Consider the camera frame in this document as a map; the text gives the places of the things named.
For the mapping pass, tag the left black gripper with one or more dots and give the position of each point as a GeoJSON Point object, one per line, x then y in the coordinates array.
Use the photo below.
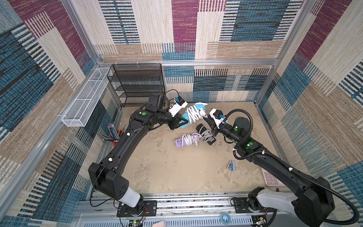
{"type": "Point", "coordinates": [176, 122]}

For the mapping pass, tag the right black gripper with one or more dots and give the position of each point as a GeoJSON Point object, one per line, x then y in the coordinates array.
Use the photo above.
{"type": "Point", "coordinates": [211, 126]}

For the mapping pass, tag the teal power strip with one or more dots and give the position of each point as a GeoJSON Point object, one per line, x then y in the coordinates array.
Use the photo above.
{"type": "Point", "coordinates": [195, 112]}

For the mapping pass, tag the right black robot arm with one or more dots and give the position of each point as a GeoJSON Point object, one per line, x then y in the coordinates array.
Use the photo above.
{"type": "Point", "coordinates": [313, 203]}

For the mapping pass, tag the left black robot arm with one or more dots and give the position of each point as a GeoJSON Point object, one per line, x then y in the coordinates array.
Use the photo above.
{"type": "Point", "coordinates": [106, 176]}

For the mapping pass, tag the black power strip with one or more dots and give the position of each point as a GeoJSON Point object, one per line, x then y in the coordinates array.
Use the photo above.
{"type": "Point", "coordinates": [205, 134]}

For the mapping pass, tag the purple power strip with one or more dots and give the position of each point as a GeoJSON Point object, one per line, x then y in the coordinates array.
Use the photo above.
{"type": "Point", "coordinates": [187, 140]}

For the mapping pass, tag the blue binder clip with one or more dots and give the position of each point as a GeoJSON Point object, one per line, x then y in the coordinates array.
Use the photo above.
{"type": "Point", "coordinates": [231, 166]}

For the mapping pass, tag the red pen cup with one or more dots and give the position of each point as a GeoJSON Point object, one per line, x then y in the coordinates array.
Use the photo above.
{"type": "Point", "coordinates": [117, 136]}

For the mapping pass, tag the pens in red cup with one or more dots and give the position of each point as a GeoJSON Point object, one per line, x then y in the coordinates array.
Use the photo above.
{"type": "Point", "coordinates": [112, 132]}

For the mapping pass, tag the pink white calculator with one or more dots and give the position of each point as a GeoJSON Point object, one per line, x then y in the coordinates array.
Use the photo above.
{"type": "Point", "coordinates": [270, 180]}

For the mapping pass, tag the blue round sticker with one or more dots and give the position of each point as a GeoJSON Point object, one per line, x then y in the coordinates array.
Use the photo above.
{"type": "Point", "coordinates": [225, 218]}

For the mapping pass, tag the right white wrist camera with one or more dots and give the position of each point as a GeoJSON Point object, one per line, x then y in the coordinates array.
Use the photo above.
{"type": "Point", "coordinates": [218, 117]}

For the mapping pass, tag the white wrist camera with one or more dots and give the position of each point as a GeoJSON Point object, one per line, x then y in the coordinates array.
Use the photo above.
{"type": "Point", "coordinates": [218, 117]}
{"type": "Point", "coordinates": [179, 104]}

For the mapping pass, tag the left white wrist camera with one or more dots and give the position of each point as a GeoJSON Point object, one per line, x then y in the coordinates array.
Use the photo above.
{"type": "Point", "coordinates": [179, 104]}

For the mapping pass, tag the black wire shelf rack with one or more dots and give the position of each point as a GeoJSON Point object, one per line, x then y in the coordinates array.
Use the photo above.
{"type": "Point", "coordinates": [133, 83]}

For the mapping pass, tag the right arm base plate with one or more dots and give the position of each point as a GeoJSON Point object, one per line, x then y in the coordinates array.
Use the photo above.
{"type": "Point", "coordinates": [248, 205]}

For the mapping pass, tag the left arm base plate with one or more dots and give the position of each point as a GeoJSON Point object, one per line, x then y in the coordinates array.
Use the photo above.
{"type": "Point", "coordinates": [144, 208]}

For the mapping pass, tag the white mesh wall basket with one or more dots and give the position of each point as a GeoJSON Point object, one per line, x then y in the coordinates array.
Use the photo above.
{"type": "Point", "coordinates": [84, 104]}

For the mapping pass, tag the aluminium front rail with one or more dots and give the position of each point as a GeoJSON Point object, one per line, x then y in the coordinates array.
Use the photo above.
{"type": "Point", "coordinates": [176, 210]}

